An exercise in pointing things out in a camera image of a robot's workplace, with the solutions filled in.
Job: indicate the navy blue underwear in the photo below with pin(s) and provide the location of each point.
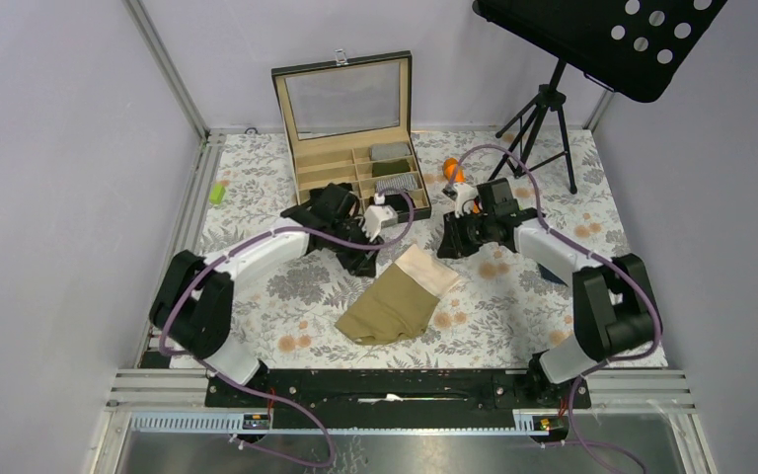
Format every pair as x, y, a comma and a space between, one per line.
549, 276

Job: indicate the grey rolled underwear in box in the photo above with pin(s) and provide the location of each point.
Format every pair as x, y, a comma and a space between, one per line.
388, 151

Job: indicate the olive khaki underwear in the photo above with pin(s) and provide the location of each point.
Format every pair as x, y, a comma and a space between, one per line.
399, 304

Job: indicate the striped rolled underwear in box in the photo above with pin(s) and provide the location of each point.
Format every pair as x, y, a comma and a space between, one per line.
401, 183

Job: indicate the green block at left edge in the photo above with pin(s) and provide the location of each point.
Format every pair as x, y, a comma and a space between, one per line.
217, 193

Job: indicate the wooden organizer box glass lid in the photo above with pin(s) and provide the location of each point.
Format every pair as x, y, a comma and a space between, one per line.
333, 111

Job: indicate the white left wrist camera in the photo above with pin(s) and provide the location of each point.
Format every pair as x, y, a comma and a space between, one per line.
375, 217

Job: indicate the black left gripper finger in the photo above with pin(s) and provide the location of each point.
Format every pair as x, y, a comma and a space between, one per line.
355, 262
369, 265

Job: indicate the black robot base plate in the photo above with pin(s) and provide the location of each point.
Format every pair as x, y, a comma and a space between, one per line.
387, 399

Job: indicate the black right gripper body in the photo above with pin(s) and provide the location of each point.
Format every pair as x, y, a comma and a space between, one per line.
475, 231

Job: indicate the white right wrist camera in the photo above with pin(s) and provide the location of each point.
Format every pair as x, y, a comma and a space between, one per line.
465, 197

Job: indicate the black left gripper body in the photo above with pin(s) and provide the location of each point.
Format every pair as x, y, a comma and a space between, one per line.
355, 233

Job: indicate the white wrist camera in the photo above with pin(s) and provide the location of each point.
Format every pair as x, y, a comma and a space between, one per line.
465, 197
375, 217

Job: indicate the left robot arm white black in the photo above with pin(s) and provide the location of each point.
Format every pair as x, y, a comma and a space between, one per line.
194, 303

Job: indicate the olive rolled underwear in box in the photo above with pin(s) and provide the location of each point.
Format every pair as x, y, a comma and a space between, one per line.
390, 167

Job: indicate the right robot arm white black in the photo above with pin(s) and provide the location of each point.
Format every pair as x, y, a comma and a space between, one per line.
612, 307

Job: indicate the black music stand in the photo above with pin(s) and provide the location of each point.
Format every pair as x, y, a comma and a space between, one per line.
633, 48

